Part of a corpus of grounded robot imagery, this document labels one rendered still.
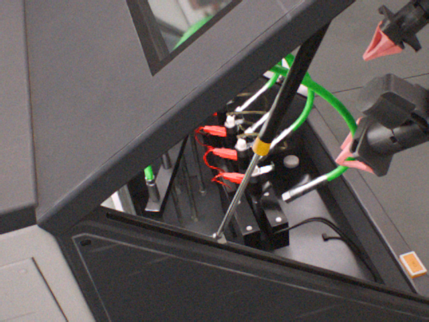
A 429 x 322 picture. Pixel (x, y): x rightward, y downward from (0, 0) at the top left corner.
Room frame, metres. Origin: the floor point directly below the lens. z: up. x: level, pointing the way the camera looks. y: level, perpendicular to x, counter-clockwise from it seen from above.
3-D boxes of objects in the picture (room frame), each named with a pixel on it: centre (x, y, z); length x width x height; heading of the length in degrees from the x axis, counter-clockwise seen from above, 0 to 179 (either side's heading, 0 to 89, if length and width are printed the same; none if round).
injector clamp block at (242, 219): (0.96, -0.06, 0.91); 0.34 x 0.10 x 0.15; 9
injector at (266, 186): (0.84, -0.09, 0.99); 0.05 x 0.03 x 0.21; 99
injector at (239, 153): (0.92, -0.07, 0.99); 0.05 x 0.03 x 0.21; 99
